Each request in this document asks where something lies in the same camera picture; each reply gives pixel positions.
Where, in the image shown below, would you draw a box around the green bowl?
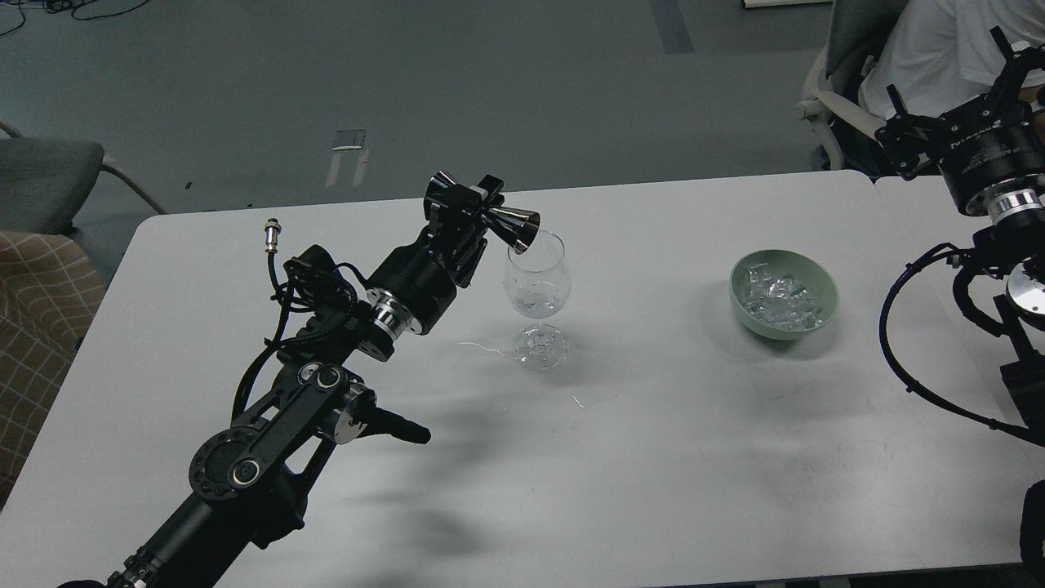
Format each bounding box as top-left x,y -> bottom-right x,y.
727,249 -> 840,342

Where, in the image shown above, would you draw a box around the checked beige cushion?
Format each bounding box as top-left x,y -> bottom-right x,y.
1,230 -> 105,505

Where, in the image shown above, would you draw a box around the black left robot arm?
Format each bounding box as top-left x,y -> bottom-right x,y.
105,171 -> 540,587

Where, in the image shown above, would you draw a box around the steel jigger measuring cup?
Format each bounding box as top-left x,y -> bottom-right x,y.
480,206 -> 541,256

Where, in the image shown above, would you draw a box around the clear ice cubes pile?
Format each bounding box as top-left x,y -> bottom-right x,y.
738,263 -> 825,332

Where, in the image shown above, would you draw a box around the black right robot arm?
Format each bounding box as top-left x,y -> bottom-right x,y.
874,27 -> 1044,447

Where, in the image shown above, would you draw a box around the clear wine glass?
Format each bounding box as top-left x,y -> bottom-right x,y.
503,229 -> 572,371

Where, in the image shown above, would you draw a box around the grey office chair left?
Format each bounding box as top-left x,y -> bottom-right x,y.
1,122 -> 169,234

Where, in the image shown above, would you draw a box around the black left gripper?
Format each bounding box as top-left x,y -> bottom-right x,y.
366,171 -> 505,336

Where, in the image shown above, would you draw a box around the black floor cables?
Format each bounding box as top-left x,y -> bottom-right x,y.
0,0 -> 149,36

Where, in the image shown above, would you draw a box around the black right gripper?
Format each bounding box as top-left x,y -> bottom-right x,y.
874,26 -> 1044,217

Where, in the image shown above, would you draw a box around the person in white shirt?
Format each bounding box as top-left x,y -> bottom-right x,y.
856,1 -> 1044,120

